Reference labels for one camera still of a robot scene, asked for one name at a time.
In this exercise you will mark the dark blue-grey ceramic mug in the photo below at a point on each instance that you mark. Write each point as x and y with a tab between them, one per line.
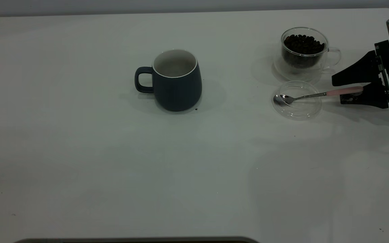
181	91

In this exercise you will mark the clear round glass lid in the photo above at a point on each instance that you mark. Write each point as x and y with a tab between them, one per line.
299	113

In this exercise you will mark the heap of coffee beans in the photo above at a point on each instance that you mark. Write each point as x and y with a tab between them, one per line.
302	45

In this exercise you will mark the clear double-wall glass cup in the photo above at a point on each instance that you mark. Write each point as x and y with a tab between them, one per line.
302	72

